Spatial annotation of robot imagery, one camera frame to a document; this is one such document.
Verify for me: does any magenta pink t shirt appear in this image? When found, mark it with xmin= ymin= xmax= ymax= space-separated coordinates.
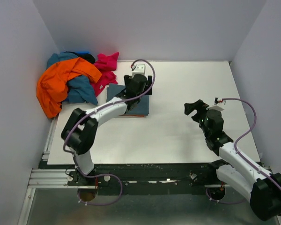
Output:
xmin=91 ymin=52 xmax=119 ymax=97

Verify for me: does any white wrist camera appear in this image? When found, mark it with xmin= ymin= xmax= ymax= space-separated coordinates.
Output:
xmin=207 ymin=97 xmax=226 ymax=112
xmin=132 ymin=63 xmax=146 ymax=76

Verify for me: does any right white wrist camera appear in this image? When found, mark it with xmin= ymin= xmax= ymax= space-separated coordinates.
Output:
xmin=207 ymin=97 xmax=226 ymax=112

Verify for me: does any aluminium frame rail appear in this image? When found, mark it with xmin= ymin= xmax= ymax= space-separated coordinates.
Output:
xmin=28 ymin=169 xmax=79 ymax=188

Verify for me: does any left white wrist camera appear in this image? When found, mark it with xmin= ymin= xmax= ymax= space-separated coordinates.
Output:
xmin=132 ymin=63 xmax=146 ymax=76

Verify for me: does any blue plastic bin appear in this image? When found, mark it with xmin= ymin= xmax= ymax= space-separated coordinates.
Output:
xmin=62 ymin=51 xmax=90 ymax=55

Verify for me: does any teal blue t shirt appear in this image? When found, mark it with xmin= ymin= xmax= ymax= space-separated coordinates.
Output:
xmin=46 ymin=52 xmax=98 ymax=105

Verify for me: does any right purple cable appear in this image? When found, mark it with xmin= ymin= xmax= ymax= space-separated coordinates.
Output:
xmin=206 ymin=97 xmax=281 ymax=216

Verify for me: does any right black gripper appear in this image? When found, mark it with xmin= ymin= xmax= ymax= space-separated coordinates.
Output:
xmin=185 ymin=99 xmax=212 ymax=137

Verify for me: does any orange shirt underneath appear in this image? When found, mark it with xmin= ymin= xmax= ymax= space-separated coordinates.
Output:
xmin=118 ymin=114 xmax=146 ymax=118

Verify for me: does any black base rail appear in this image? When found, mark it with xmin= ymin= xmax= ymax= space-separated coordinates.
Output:
xmin=39 ymin=160 xmax=227 ymax=196

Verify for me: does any grey blue t shirt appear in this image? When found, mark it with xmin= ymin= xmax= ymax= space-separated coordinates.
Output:
xmin=106 ymin=83 xmax=149 ymax=116

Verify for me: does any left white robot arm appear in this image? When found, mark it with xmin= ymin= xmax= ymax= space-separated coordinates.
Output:
xmin=61 ymin=74 xmax=155 ymax=185

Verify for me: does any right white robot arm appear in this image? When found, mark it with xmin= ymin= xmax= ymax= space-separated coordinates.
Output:
xmin=184 ymin=98 xmax=281 ymax=221

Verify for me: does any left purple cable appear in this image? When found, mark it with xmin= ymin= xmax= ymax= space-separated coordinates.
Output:
xmin=62 ymin=59 xmax=156 ymax=207

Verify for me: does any purple cable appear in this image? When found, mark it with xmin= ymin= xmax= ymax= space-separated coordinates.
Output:
xmin=62 ymin=59 xmax=156 ymax=207
xmin=206 ymin=97 xmax=281 ymax=216

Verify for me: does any orange t shirt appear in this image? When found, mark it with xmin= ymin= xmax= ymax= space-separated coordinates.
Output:
xmin=36 ymin=57 xmax=102 ymax=119

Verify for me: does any black t shirt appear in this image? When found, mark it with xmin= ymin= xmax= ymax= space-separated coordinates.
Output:
xmin=76 ymin=54 xmax=96 ymax=64

